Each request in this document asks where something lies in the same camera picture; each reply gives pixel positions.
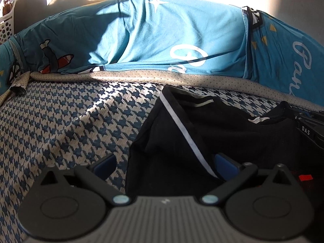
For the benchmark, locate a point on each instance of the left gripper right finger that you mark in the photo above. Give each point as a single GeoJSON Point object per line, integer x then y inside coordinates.
{"type": "Point", "coordinates": [266, 205]}

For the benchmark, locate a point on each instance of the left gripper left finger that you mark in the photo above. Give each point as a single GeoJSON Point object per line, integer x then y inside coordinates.
{"type": "Point", "coordinates": [68, 204]}

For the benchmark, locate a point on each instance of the black garment with white stripes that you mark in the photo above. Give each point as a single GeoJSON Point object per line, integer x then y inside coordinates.
{"type": "Point", "coordinates": [173, 154]}

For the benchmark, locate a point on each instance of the blue airplane print pillow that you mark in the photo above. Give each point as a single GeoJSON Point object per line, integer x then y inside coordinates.
{"type": "Point", "coordinates": [186, 36]}
{"type": "Point", "coordinates": [282, 57]}

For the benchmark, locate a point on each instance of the houndstooth blue beige mattress cover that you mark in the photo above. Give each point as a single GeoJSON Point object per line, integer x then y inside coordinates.
{"type": "Point", "coordinates": [64, 124]}

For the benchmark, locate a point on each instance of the white perforated laundry basket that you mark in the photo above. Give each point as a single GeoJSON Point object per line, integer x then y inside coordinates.
{"type": "Point", "coordinates": [7, 25]}

